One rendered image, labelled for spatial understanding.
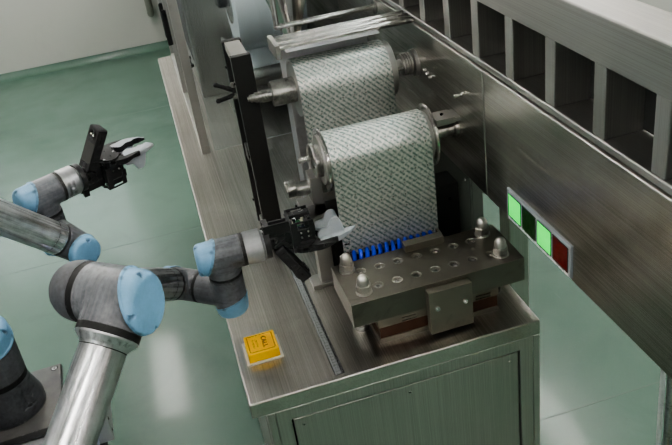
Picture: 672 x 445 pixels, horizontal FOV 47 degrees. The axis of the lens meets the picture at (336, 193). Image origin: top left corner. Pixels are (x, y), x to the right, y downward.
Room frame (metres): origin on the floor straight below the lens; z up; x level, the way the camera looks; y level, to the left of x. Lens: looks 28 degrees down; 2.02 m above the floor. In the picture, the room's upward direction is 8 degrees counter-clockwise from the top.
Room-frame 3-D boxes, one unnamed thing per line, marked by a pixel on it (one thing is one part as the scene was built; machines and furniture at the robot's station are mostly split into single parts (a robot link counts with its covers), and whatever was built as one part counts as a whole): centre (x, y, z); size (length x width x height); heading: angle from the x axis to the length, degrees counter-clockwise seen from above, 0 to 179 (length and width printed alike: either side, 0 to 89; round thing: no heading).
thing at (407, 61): (1.90, -0.22, 1.34); 0.07 x 0.07 x 0.07; 12
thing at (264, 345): (1.39, 0.21, 0.91); 0.07 x 0.07 x 0.02; 12
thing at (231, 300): (1.48, 0.29, 1.01); 0.11 x 0.08 x 0.11; 63
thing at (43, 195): (1.69, 0.70, 1.21); 0.11 x 0.08 x 0.09; 131
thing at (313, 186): (1.62, 0.07, 1.05); 0.06 x 0.05 x 0.31; 102
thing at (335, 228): (1.51, 0.01, 1.11); 0.09 x 0.03 x 0.06; 101
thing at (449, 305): (1.36, -0.21, 0.97); 0.10 x 0.03 x 0.11; 102
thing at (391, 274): (1.45, -0.18, 1.00); 0.40 x 0.16 x 0.06; 102
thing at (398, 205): (1.56, -0.11, 1.11); 0.23 x 0.01 x 0.18; 102
